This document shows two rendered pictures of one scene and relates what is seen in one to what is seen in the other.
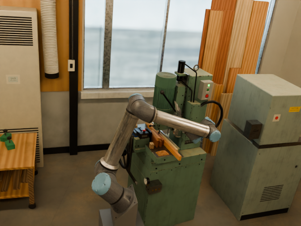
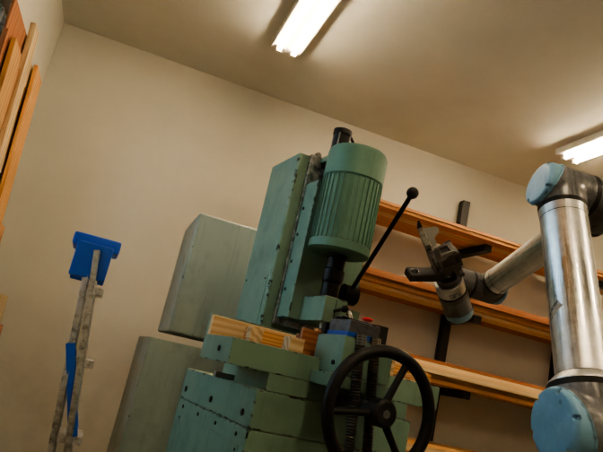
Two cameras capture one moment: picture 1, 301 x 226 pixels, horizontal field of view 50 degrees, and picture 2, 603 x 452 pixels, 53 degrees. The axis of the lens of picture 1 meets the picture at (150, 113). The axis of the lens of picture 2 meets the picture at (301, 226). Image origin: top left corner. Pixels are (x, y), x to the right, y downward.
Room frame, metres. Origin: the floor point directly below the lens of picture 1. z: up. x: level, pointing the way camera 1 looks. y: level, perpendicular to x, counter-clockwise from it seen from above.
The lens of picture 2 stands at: (2.54, 1.57, 0.84)
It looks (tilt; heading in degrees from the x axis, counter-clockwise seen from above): 14 degrees up; 275
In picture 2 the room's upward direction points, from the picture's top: 13 degrees clockwise
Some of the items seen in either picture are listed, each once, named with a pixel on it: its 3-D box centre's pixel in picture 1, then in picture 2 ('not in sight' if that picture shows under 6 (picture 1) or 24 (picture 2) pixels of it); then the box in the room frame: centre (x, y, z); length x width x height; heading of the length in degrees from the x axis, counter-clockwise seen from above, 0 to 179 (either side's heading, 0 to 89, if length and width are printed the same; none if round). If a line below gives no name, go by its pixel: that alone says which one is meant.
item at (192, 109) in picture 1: (192, 110); (345, 265); (2.53, -0.36, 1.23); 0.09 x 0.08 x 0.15; 119
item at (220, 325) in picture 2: (160, 135); (312, 350); (2.58, -0.11, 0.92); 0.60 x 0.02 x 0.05; 29
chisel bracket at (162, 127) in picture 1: (161, 125); (322, 313); (2.57, -0.12, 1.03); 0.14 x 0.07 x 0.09; 119
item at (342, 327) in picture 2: (139, 132); (360, 329); (2.47, 0.07, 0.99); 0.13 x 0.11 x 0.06; 29
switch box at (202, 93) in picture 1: (205, 89); not in sight; (2.59, -0.45, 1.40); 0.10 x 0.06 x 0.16; 119
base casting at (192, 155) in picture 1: (168, 149); (284, 407); (2.62, -0.20, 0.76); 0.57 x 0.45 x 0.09; 119
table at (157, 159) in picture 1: (147, 142); (331, 374); (2.52, 0.00, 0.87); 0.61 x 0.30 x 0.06; 29
